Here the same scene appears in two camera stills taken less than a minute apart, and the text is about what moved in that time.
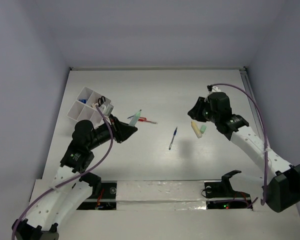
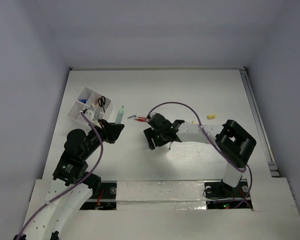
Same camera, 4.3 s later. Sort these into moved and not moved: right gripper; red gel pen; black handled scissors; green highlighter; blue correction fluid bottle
Moved: right gripper; green highlighter
Not moved: blue correction fluid bottle; black handled scissors; red gel pen
